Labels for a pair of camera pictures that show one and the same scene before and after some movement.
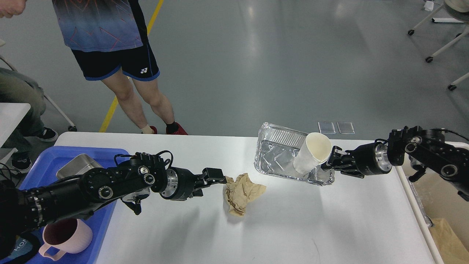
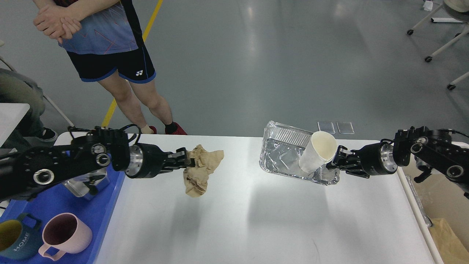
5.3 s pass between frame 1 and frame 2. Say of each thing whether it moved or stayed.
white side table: stayed
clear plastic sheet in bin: stayed
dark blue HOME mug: stayed
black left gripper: moved
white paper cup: moved
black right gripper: stayed
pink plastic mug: stayed
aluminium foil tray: moved
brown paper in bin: stayed
